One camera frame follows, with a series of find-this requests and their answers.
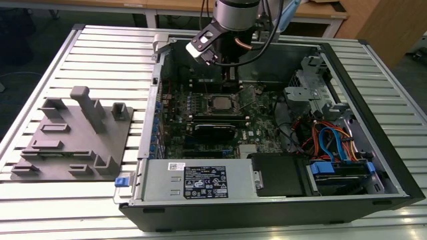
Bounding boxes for wooden desk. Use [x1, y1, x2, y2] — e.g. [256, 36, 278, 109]
[0, 0, 349, 38]

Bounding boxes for black plastic shroud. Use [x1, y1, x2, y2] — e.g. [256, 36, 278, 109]
[248, 152, 314, 198]

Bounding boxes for grey case latch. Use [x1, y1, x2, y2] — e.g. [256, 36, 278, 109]
[152, 33, 170, 55]

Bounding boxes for blue data wire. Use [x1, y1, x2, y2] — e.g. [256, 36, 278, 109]
[317, 127, 354, 165]

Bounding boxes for green motherboard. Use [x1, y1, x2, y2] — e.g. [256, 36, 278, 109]
[158, 81, 296, 160]

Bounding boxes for silver power supply unit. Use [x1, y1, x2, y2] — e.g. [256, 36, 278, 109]
[132, 158, 260, 202]

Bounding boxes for black expansion slot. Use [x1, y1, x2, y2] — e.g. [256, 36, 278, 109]
[181, 154, 236, 159]
[182, 149, 224, 154]

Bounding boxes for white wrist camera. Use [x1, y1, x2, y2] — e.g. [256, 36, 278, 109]
[185, 41, 220, 67]

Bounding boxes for blue disk carrier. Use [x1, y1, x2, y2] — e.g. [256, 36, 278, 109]
[308, 160, 376, 176]

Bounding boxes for silver metal drive cage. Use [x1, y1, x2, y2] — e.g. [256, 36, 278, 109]
[281, 56, 350, 118]

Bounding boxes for grey parts rack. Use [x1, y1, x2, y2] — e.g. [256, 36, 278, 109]
[9, 85, 134, 181]

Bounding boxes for orange power wires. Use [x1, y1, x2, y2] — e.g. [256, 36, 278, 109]
[310, 119, 364, 163]

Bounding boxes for wooden cabinet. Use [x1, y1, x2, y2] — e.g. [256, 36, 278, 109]
[334, 0, 427, 68]

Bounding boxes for black graphics card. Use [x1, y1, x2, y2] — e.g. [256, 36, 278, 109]
[193, 122, 237, 141]

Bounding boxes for black power supply label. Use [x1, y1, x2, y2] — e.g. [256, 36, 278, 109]
[182, 165, 229, 200]

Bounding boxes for silver CPU chip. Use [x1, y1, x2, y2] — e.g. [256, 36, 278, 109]
[212, 96, 236, 111]

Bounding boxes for black PC case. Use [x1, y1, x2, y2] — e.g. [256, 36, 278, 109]
[112, 32, 425, 233]

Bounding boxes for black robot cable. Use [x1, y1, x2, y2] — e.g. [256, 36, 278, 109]
[198, 0, 286, 68]

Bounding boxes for copper coloured cable spring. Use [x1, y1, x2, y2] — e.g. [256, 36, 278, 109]
[232, 36, 253, 53]

